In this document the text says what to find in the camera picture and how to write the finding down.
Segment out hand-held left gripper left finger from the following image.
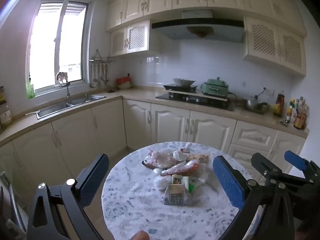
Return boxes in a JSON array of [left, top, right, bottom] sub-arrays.
[[26, 153, 110, 240]]

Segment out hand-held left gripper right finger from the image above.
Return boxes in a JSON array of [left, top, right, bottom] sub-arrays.
[[212, 155, 295, 240]]

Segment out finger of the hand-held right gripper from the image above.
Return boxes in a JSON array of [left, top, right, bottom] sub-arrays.
[[251, 152, 313, 188], [284, 150, 320, 180]]

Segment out person's left hand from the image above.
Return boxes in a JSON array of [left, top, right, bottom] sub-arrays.
[[132, 230, 151, 240]]

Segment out green snack packet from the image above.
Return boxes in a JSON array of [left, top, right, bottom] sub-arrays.
[[184, 176, 205, 194]]

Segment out group of condiment bottles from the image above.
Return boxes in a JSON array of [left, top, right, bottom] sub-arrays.
[[285, 96, 309, 130]]

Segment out orange red snack wrapper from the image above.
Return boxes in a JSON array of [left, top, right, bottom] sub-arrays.
[[161, 160, 200, 177]]

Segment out round marble table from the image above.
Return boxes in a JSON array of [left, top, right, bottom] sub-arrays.
[[101, 141, 263, 240]]

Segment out small printed carton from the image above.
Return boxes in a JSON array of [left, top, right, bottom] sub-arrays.
[[164, 183, 188, 205]]

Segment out white crumpled paper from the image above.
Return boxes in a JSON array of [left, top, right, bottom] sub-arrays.
[[173, 150, 188, 162]]

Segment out stainless steel mixing bowl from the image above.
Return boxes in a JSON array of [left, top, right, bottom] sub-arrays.
[[244, 99, 270, 114]]

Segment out dark sauce bottle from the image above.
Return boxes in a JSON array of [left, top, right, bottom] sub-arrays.
[[276, 90, 285, 117]]

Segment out white tissue ball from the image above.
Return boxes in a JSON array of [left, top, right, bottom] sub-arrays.
[[155, 175, 173, 189]]

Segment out pink clear plastic bag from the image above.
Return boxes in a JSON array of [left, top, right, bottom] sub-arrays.
[[142, 149, 178, 168]]

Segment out utensil in mixing bowl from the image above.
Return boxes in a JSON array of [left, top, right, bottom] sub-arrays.
[[255, 87, 267, 100]]

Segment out stainless steel double sink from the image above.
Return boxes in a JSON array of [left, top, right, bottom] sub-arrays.
[[36, 93, 107, 120]]

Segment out black glass gas stove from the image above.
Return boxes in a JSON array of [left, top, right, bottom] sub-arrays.
[[155, 93, 235, 111]]

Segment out dark metal chair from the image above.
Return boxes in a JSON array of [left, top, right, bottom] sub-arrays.
[[0, 172, 27, 240]]

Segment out cream base cabinets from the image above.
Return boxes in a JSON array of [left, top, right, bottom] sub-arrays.
[[0, 97, 309, 205]]

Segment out green electric cooking pot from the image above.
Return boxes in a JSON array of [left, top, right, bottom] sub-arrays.
[[201, 78, 232, 97]]

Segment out metal kitchen faucet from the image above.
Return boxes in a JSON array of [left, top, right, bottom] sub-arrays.
[[55, 72, 72, 100]]

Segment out beige kitchen countertop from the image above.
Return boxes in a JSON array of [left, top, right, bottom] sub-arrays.
[[0, 85, 310, 147]]

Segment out green dish soap bottle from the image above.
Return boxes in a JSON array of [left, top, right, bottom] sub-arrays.
[[26, 79, 35, 99]]

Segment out metal wok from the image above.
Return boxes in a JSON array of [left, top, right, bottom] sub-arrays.
[[173, 78, 196, 87]]

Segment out large cream lattice door cabinet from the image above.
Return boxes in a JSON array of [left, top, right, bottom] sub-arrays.
[[244, 16, 307, 77]]

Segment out sliding glass window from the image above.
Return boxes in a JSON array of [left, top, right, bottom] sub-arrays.
[[26, 0, 89, 98]]

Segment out small cream lattice door cabinet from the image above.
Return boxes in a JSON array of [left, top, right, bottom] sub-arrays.
[[110, 20, 163, 57]]

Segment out black range hood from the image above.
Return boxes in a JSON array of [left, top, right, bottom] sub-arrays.
[[151, 9, 245, 43]]

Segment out black power cord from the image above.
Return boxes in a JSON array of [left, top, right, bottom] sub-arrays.
[[229, 92, 244, 103]]

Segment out metal wall utensil rack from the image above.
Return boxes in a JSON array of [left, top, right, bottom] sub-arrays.
[[89, 49, 116, 63]]

